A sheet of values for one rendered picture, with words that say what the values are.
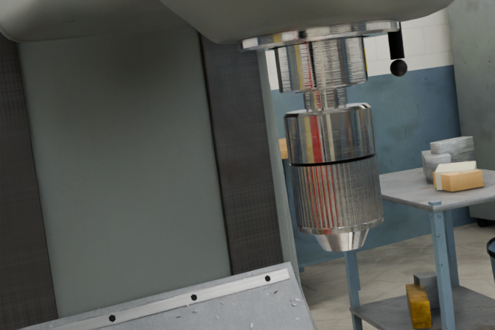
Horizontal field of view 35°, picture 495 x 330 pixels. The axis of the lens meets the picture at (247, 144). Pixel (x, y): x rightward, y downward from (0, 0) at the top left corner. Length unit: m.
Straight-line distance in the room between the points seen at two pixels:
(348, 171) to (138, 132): 0.39
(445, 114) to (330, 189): 5.54
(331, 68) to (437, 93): 5.50
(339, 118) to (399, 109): 5.28
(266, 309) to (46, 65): 0.33
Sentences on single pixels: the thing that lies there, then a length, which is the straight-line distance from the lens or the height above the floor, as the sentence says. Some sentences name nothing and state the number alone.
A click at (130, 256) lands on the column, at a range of 0.77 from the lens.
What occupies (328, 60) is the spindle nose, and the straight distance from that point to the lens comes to 0.39.
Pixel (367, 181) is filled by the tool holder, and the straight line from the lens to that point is 0.41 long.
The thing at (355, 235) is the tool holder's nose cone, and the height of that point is 1.20.
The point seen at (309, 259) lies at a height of 0.23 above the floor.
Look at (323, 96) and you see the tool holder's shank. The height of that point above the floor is 1.28.
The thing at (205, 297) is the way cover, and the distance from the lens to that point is 0.79.
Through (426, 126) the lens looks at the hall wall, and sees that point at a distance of 5.83.
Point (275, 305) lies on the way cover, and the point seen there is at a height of 1.06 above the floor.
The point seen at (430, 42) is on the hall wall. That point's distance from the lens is 5.89.
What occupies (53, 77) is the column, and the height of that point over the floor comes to 1.31.
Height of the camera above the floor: 1.29
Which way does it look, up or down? 5 degrees down
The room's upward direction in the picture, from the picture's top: 7 degrees counter-clockwise
